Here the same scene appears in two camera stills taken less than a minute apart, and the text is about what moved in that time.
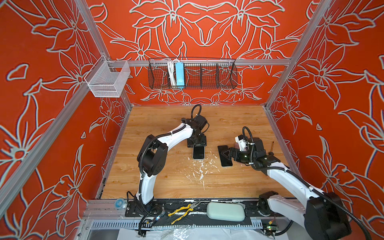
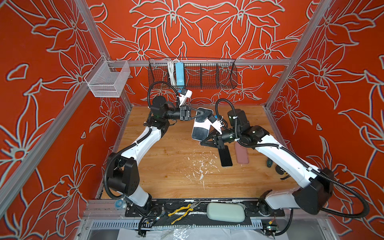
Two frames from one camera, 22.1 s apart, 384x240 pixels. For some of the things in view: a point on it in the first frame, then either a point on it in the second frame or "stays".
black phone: (198, 152) -> (202, 114)
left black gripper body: (199, 140) -> (182, 114)
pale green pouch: (226, 211) stays
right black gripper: (233, 151) -> (220, 141)
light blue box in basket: (180, 76) stays
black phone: (225, 161) stays
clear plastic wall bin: (107, 78) stays
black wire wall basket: (199, 74) stays
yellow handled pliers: (190, 206) stays
